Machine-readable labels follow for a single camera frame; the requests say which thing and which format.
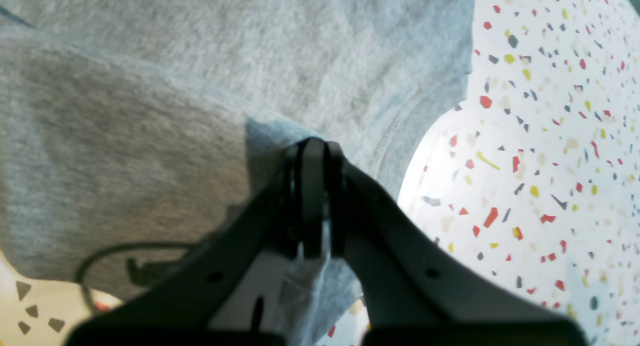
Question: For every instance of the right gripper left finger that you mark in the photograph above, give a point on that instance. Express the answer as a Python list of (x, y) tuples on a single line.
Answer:
[(226, 291)]

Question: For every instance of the grey T-shirt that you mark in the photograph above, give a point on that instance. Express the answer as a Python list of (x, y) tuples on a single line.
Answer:
[(131, 129)]

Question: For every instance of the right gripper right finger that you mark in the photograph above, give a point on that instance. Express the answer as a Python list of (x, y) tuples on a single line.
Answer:
[(415, 294)]

